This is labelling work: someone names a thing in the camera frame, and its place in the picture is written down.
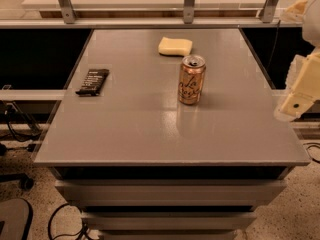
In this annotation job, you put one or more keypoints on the right metal bracket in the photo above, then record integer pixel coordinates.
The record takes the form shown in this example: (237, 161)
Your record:
(267, 13)

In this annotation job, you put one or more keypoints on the left metal bracket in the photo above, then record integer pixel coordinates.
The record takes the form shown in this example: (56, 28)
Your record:
(67, 11)

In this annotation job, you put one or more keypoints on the yellow sponge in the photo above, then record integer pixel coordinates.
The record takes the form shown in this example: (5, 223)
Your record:
(175, 47)

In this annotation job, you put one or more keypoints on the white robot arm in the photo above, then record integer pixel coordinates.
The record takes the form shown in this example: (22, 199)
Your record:
(303, 78)

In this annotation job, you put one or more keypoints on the grey drawer cabinet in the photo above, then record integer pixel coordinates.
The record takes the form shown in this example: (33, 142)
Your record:
(143, 166)

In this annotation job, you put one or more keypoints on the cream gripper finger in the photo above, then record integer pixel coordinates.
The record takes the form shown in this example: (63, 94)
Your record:
(295, 12)
(291, 107)

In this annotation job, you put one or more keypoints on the middle metal bracket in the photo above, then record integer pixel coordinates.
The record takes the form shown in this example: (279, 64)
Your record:
(188, 11)

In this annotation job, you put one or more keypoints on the metal bracket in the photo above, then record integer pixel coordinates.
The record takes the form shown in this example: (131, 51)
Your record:
(188, 11)
(267, 13)
(67, 11)

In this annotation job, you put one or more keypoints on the black office chair base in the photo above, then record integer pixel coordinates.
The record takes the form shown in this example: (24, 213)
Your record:
(16, 214)

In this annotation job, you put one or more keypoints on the orange LaCroix can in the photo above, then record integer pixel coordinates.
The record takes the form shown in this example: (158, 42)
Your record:
(191, 79)

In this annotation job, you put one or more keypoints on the black rxbar chocolate bar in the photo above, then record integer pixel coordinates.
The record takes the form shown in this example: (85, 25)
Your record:
(93, 82)

